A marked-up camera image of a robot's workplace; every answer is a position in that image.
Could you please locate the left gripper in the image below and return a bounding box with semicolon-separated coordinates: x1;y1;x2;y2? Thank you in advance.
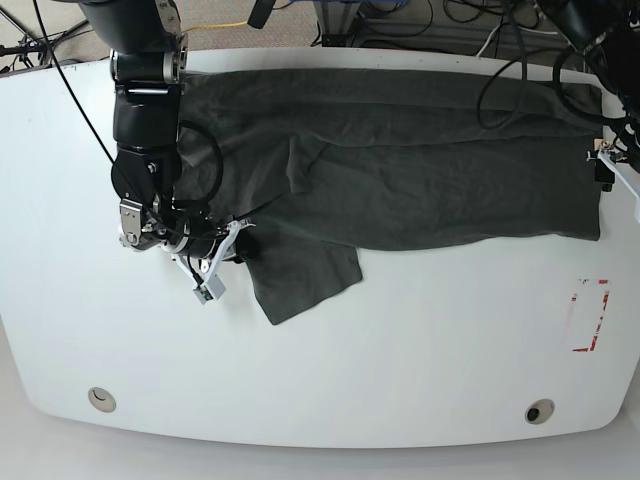
586;139;639;220

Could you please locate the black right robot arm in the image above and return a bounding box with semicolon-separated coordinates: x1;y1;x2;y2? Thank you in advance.
79;1;250;303

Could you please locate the black cylinder object on floor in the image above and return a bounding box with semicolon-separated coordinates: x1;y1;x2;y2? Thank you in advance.
247;0;276;29

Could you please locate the right table cable grommet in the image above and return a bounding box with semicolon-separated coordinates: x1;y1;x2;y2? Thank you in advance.
524;399;555;425

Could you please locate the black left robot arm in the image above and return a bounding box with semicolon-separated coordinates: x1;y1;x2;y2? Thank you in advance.
534;1;639;197

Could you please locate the red tape rectangle marking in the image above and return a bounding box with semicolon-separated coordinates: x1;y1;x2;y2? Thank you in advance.
566;279;611;352

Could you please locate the aluminium frame leg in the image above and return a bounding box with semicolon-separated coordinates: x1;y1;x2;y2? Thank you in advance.
313;1;362;47

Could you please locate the yellow cable on floor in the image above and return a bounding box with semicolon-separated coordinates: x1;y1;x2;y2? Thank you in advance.
184;19;250;34

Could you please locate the left table cable grommet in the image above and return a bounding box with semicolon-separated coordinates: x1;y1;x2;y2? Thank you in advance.
88;387;117;413

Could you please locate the table cable grommet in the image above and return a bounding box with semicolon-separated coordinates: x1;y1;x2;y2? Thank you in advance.
524;399;555;425
88;387;117;413

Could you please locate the black tripod stand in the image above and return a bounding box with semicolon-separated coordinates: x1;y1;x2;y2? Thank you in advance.
1;1;93;76

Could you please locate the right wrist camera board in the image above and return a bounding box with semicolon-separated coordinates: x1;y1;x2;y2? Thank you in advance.
193;276;226;304

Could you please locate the dark grey T-shirt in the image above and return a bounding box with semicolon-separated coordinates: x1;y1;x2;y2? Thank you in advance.
176;69;600;325

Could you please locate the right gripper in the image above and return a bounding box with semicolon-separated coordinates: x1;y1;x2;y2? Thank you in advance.
169;219;262;289

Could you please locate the white cable on floor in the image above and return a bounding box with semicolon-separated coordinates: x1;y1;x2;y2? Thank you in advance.
474;22;561;58

